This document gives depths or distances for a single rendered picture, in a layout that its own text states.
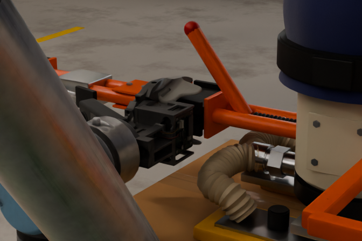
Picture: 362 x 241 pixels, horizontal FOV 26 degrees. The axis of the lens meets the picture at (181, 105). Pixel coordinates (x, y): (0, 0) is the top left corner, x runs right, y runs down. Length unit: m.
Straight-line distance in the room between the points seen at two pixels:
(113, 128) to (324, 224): 0.30
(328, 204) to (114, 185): 0.25
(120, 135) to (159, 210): 0.21
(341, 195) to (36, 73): 0.40
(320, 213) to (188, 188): 0.42
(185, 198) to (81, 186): 0.53
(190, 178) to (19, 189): 0.62
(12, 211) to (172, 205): 0.31
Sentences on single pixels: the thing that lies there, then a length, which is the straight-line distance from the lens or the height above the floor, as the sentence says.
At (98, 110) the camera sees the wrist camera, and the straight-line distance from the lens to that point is 1.06.
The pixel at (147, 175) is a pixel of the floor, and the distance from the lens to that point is 3.93.
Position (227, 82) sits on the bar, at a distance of 1.10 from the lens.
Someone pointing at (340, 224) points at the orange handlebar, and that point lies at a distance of 0.78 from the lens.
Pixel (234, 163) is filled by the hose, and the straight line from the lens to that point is 1.08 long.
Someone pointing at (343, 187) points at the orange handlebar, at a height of 1.21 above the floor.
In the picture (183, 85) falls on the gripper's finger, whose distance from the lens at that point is 1.11.
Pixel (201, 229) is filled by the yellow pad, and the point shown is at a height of 1.09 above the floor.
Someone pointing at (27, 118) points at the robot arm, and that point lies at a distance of 0.57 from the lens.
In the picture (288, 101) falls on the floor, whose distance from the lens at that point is 5.10.
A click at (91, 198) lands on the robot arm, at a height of 1.29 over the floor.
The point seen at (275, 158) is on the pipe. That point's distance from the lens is 1.09.
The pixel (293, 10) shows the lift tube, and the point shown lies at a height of 1.38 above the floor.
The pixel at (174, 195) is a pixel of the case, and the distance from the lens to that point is 1.17.
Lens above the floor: 1.56
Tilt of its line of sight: 18 degrees down
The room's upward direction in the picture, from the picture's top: straight up
